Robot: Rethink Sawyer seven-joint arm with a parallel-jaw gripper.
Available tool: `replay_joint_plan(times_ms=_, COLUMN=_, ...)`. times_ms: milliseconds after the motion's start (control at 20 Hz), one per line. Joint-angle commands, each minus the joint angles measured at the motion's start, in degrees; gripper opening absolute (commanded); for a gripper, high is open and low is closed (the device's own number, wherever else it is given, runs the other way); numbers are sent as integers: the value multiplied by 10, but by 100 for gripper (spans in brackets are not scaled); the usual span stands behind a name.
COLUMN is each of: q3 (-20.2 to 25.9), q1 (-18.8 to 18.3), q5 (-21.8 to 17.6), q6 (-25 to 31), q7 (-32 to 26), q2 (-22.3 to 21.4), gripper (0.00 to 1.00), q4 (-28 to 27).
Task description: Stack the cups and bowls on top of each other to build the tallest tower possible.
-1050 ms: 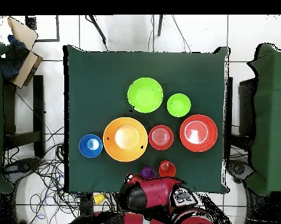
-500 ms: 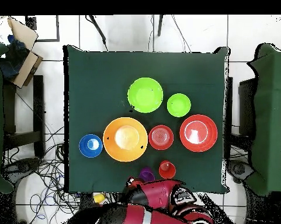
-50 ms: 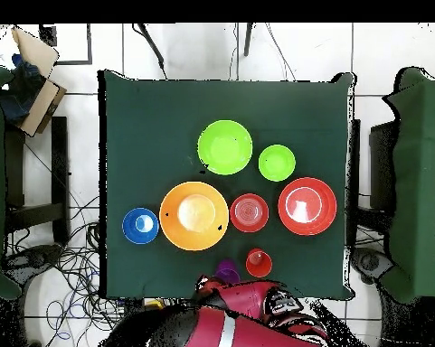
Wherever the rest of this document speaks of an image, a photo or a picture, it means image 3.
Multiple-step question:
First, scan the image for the red plastic cup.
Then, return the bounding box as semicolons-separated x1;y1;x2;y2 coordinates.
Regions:
244;248;274;279

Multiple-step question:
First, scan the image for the large green plastic bowl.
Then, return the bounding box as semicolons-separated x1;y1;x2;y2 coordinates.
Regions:
196;119;254;177

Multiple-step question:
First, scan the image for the purple plastic cup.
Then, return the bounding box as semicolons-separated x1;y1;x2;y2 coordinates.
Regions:
214;258;242;286

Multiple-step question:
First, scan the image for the large orange plastic bowl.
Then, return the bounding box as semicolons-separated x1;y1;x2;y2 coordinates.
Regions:
158;181;230;252

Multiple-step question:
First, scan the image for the small red plastic bowl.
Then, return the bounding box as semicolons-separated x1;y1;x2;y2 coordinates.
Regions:
229;192;270;233

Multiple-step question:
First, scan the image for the dark blue plastic bowl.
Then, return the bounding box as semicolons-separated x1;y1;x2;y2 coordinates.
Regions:
121;206;160;246

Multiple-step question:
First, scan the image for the large red plastic bowl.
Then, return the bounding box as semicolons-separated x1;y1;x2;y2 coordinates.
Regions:
277;176;338;237

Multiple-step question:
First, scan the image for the small green plastic bowl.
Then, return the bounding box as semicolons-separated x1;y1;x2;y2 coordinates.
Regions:
258;144;297;183

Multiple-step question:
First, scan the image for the grey chair base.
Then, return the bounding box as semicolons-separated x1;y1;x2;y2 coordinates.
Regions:
348;247;394;286

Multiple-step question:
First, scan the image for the dark green table cloth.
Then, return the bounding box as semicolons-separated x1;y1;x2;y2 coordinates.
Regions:
98;69;356;301

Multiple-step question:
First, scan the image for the black chair base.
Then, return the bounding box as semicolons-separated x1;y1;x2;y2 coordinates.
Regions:
1;243;64;290

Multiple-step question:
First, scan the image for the black chair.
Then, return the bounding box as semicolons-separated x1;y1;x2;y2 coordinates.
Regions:
368;119;400;211

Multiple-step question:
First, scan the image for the cardboard box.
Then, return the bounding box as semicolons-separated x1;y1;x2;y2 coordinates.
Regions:
10;24;68;138

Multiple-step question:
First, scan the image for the black pole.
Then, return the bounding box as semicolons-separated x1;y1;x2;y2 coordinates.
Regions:
242;23;255;58

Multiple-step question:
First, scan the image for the blue cloth bundle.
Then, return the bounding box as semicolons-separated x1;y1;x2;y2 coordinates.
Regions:
0;53;46;123

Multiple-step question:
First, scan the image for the tangle of cables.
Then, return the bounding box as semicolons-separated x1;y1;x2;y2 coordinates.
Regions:
3;194;146;347

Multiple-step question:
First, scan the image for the thin black cable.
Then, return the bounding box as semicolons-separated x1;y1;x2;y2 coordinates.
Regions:
263;23;298;81

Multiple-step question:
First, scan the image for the thick black cable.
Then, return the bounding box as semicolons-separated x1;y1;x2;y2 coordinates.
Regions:
131;23;170;81

